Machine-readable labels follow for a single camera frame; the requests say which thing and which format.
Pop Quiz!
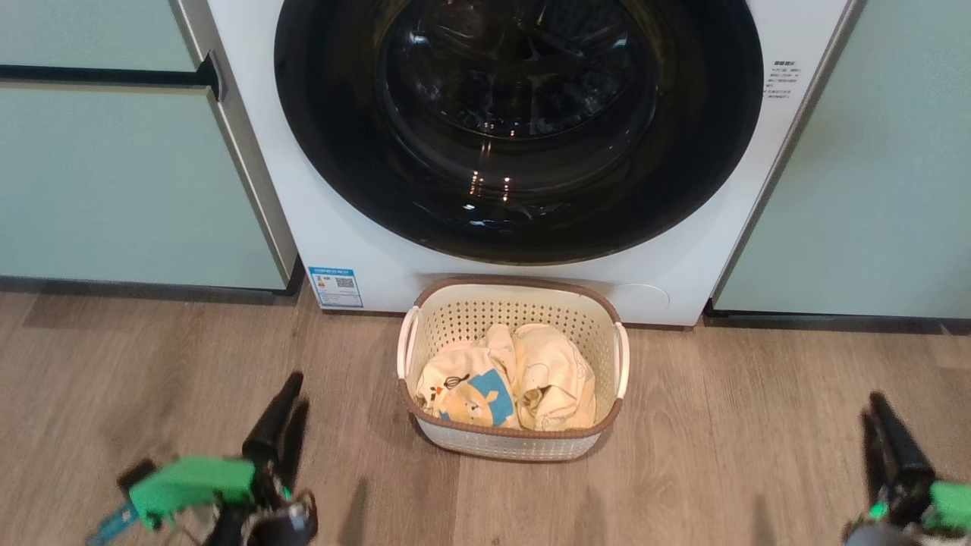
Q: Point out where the teal cable plug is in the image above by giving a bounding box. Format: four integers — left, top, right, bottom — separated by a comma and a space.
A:
87, 504, 141, 545

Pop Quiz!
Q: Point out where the cream line-drawing garment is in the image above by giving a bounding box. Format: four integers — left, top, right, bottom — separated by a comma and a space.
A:
512, 324, 598, 431

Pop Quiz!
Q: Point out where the black cabinet handle bar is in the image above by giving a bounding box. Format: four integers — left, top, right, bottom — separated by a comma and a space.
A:
0, 52, 221, 101

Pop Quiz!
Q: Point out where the white front-load washing machine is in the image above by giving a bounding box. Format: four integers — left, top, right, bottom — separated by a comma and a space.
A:
176, 0, 866, 327

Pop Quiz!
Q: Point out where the washing machine glass door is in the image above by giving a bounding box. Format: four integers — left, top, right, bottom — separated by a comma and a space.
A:
275, 0, 764, 266

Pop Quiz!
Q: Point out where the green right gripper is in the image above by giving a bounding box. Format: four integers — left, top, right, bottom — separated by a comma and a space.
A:
861, 391, 971, 532

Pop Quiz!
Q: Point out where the white round filter cover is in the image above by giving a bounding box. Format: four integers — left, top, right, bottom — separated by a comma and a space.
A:
607, 284, 671, 312

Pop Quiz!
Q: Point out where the mint green cabinet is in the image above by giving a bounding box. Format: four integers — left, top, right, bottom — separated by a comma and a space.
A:
0, 0, 298, 293
713, 0, 971, 319

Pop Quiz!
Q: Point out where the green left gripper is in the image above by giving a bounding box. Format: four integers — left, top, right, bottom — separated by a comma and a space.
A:
127, 372, 310, 530

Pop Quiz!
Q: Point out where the cream perforated laundry basket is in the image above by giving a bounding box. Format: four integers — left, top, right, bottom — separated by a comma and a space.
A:
396, 276, 630, 462

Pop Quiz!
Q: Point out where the blue energy label sticker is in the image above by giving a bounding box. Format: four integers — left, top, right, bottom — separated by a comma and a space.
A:
308, 266, 364, 309

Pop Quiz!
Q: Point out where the cream garment with bear print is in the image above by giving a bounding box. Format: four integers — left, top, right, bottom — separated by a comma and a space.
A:
416, 325, 520, 429

